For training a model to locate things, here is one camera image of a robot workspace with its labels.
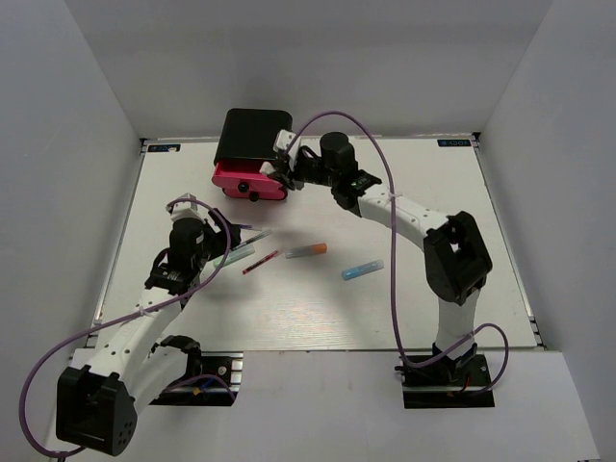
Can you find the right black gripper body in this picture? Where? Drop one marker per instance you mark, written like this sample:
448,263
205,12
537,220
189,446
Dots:
312,169

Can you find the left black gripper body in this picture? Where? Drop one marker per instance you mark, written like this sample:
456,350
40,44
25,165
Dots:
214,246

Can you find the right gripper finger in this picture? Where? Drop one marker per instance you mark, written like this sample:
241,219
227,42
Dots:
280,170
289,184

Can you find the pink top drawer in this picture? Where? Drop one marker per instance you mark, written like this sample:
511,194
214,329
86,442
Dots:
243,179

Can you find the white eraser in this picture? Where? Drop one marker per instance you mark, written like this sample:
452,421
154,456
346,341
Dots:
267,169

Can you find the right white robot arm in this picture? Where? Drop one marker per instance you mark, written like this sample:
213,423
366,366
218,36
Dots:
456,259

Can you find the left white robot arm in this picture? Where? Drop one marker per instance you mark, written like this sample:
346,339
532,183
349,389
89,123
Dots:
98,404

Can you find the green highlighter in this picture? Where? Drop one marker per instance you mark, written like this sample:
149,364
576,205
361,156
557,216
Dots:
233,256

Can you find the black drawer cabinet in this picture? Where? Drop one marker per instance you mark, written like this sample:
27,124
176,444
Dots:
250,134

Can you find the green gel pen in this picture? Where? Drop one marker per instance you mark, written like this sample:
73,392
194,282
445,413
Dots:
256,238

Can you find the purple gel pen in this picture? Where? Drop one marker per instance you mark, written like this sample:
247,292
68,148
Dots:
249,227

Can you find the red gel pen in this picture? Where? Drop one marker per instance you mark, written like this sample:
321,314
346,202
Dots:
272,255

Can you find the orange highlighter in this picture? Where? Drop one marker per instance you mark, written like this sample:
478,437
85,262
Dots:
306,251

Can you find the blue highlighter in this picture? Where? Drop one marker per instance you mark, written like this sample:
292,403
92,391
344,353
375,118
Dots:
361,270

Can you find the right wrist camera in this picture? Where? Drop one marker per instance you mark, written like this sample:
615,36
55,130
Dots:
286,141

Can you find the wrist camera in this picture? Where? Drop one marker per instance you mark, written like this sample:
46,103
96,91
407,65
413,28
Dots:
286,141
183,207

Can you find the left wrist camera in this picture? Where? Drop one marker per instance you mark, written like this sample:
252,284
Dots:
183,207

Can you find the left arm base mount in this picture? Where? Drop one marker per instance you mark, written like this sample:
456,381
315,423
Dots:
214,381

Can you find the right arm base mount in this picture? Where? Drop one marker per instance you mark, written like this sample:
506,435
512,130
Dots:
435,387

